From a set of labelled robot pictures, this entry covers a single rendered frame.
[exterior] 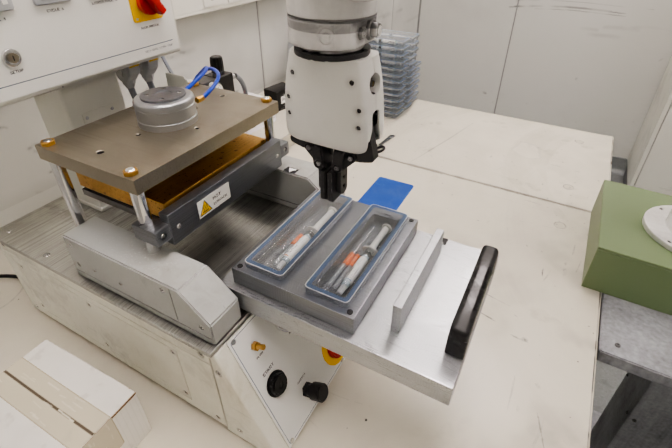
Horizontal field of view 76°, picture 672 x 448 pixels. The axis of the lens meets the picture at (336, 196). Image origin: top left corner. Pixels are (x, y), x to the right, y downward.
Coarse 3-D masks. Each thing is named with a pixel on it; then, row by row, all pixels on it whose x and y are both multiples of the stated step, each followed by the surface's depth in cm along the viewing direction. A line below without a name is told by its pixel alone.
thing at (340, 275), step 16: (384, 208) 60; (368, 224) 57; (384, 224) 57; (400, 224) 57; (352, 240) 54; (368, 240) 54; (384, 240) 54; (336, 256) 52; (352, 256) 52; (368, 256) 52; (320, 272) 49; (336, 272) 49; (352, 272) 49; (320, 288) 47; (336, 288) 47; (352, 288) 47
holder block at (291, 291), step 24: (288, 216) 60; (360, 216) 60; (264, 240) 56; (336, 240) 56; (408, 240) 57; (240, 264) 52; (312, 264) 52; (384, 264) 52; (264, 288) 50; (288, 288) 49; (312, 312) 48; (336, 312) 46; (360, 312) 46
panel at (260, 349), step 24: (240, 336) 52; (264, 336) 56; (288, 336) 59; (240, 360) 52; (264, 360) 55; (288, 360) 58; (312, 360) 62; (336, 360) 66; (264, 384) 55; (288, 384) 58; (288, 408) 57; (312, 408) 61; (288, 432) 57
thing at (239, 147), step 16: (240, 144) 65; (256, 144) 65; (208, 160) 60; (224, 160) 60; (80, 176) 58; (176, 176) 57; (192, 176) 57; (208, 176) 57; (96, 192) 59; (112, 192) 56; (128, 192) 54; (160, 192) 54; (176, 192) 54; (128, 208) 56; (160, 208) 52
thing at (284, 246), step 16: (304, 208) 60; (320, 208) 60; (336, 208) 60; (288, 224) 57; (304, 224) 57; (320, 224) 57; (272, 240) 54; (288, 240) 54; (304, 240) 54; (256, 256) 52; (272, 256) 52; (288, 256) 52
